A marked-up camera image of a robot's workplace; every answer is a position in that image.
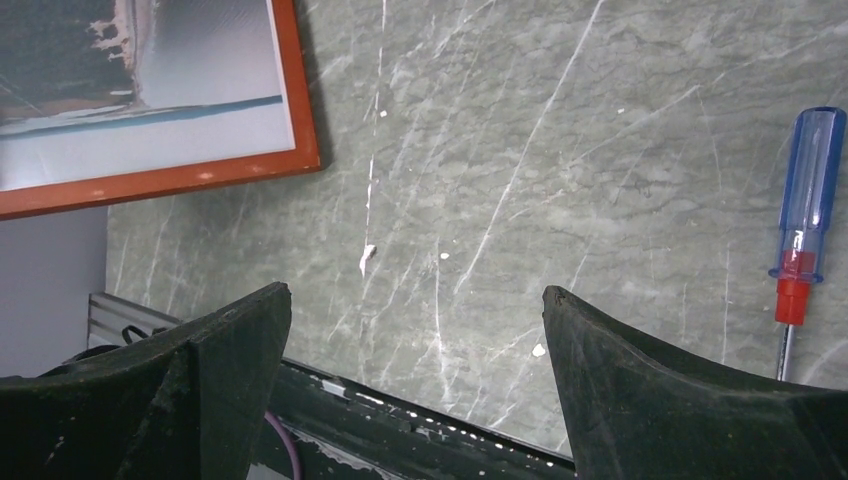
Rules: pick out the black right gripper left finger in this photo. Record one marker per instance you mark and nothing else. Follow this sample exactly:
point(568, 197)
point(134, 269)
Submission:
point(186, 403)

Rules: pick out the orange wooden picture frame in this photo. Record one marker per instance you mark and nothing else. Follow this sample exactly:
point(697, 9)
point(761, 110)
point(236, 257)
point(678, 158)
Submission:
point(199, 175)

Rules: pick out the aluminium frame rail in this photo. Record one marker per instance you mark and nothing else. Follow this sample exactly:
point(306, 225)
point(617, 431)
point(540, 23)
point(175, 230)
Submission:
point(116, 321)

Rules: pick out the blue red screwdriver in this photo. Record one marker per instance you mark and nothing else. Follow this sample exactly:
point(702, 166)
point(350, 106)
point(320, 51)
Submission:
point(809, 192)

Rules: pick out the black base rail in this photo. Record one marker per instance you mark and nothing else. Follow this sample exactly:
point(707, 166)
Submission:
point(328, 427)

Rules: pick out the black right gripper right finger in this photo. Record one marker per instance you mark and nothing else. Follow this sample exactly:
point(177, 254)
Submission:
point(637, 407)

